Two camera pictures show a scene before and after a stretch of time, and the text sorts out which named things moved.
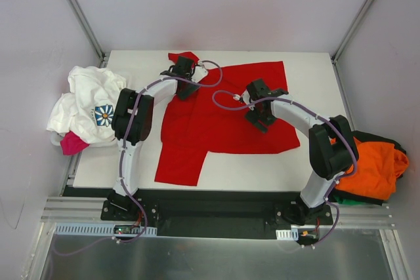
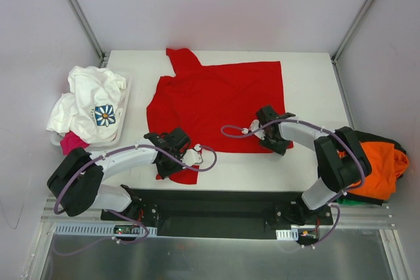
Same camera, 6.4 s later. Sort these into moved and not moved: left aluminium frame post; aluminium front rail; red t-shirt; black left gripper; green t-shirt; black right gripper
Moved: black right gripper; black left gripper
Not moved: green t-shirt; red t-shirt; left aluminium frame post; aluminium front rail
